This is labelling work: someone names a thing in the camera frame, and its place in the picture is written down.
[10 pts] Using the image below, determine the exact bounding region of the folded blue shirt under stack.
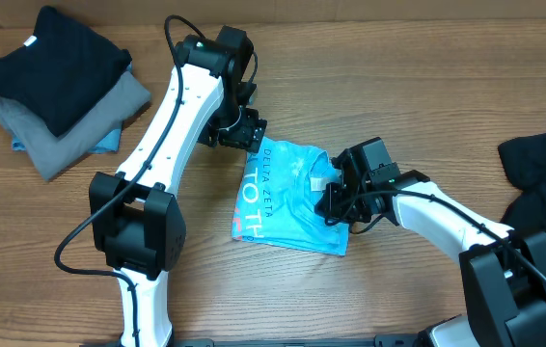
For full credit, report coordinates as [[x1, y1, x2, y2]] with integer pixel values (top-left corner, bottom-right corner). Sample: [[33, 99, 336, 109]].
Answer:
[[11, 126, 123, 154]]

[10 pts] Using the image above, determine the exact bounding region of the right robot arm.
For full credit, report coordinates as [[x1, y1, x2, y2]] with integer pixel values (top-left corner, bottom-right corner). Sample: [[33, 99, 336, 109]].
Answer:
[[315, 138, 546, 347]]

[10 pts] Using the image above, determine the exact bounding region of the folded black shirt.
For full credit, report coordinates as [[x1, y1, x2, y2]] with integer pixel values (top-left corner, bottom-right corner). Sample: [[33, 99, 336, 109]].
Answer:
[[0, 6, 132, 137]]

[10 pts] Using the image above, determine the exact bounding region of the folded grey shirt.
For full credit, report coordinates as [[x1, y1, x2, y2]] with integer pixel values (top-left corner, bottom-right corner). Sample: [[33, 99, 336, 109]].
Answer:
[[0, 71, 151, 180]]

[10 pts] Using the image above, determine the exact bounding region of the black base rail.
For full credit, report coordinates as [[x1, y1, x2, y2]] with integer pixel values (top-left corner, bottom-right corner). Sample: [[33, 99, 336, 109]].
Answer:
[[79, 333, 423, 347]]

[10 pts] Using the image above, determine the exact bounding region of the light blue printed t-shirt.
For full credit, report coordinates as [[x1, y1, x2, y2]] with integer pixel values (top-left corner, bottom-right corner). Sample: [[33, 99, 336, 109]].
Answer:
[[232, 137, 349, 256]]

